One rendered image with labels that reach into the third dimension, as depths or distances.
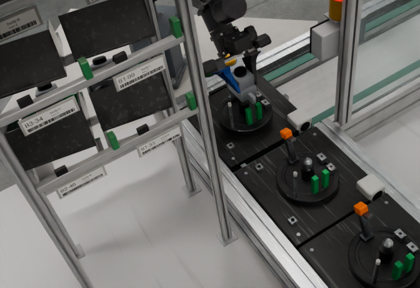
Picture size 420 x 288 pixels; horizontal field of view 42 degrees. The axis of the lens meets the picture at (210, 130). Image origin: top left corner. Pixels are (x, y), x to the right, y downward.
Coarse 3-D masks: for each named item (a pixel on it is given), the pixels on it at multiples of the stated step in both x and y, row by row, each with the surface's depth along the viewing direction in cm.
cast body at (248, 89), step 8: (232, 72) 130; (240, 72) 129; (248, 72) 130; (240, 80) 128; (248, 80) 129; (232, 88) 133; (240, 88) 129; (248, 88) 131; (240, 96) 131; (248, 96) 131
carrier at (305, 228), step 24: (312, 144) 132; (264, 168) 129; (288, 168) 126; (312, 168) 120; (336, 168) 124; (360, 168) 126; (264, 192) 124; (288, 192) 121; (312, 192) 120; (336, 192) 122; (360, 192) 121; (288, 216) 119; (312, 216) 119; (336, 216) 118
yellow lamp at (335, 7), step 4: (332, 0) 113; (332, 4) 114; (336, 4) 113; (340, 4) 113; (332, 8) 114; (336, 8) 114; (340, 8) 113; (332, 12) 115; (336, 12) 114; (340, 12) 114; (332, 16) 116; (336, 16) 115; (340, 16) 115; (336, 20) 116; (340, 20) 115
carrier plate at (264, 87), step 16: (224, 96) 146; (272, 96) 144; (272, 112) 140; (288, 112) 140; (272, 128) 137; (288, 128) 136; (224, 144) 135; (240, 144) 135; (256, 144) 134; (272, 144) 134; (224, 160) 132; (240, 160) 131
